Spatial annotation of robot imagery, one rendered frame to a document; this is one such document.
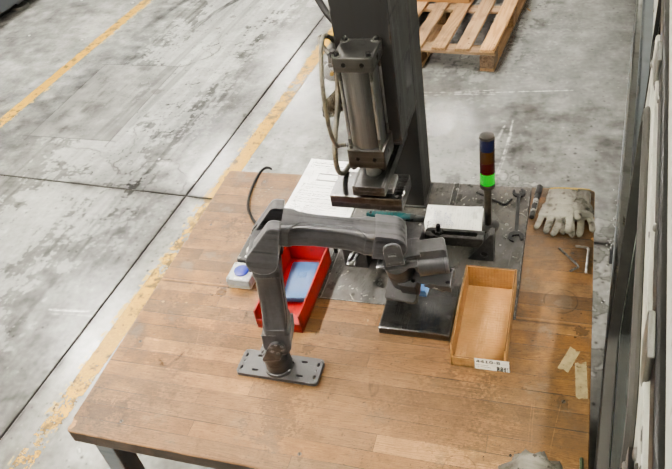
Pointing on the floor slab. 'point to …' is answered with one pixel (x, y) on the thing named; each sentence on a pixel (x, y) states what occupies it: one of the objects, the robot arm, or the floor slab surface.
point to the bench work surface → (338, 369)
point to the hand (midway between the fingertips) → (409, 290)
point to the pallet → (504, 23)
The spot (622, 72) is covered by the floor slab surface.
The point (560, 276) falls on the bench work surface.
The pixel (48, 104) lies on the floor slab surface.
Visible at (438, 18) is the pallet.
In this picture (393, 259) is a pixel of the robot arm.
